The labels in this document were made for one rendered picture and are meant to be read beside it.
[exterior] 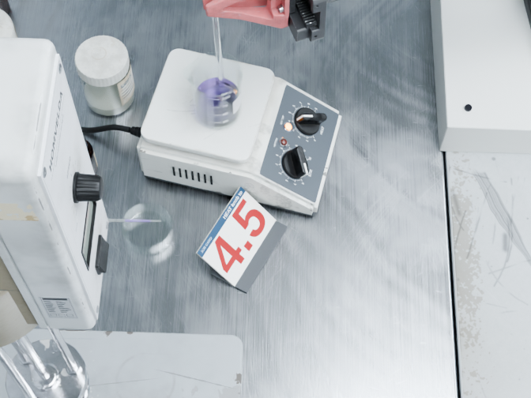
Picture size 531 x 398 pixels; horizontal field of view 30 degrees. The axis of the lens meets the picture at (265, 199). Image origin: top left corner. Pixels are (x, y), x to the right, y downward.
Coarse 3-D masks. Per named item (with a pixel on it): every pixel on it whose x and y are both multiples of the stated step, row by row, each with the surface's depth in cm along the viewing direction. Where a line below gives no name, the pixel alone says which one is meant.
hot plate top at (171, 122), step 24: (168, 72) 107; (264, 72) 107; (168, 96) 106; (264, 96) 106; (144, 120) 104; (168, 120) 104; (192, 120) 104; (240, 120) 104; (168, 144) 103; (192, 144) 103; (216, 144) 103; (240, 144) 103
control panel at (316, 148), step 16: (288, 96) 109; (304, 96) 110; (288, 112) 108; (320, 112) 110; (320, 128) 110; (272, 144) 106; (288, 144) 107; (304, 144) 108; (320, 144) 109; (272, 160) 105; (320, 160) 108; (272, 176) 105; (288, 176) 106; (304, 176) 107; (320, 176) 108; (304, 192) 106
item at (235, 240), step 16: (240, 208) 106; (256, 208) 107; (224, 224) 105; (240, 224) 106; (256, 224) 107; (224, 240) 104; (240, 240) 106; (256, 240) 107; (208, 256) 103; (224, 256) 104; (240, 256) 105; (224, 272) 104
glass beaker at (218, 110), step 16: (192, 64) 99; (208, 64) 101; (224, 64) 101; (240, 64) 99; (192, 80) 100; (240, 80) 98; (192, 96) 102; (208, 96) 98; (224, 96) 98; (240, 96) 101; (208, 112) 101; (224, 112) 101; (240, 112) 104; (208, 128) 104; (224, 128) 103
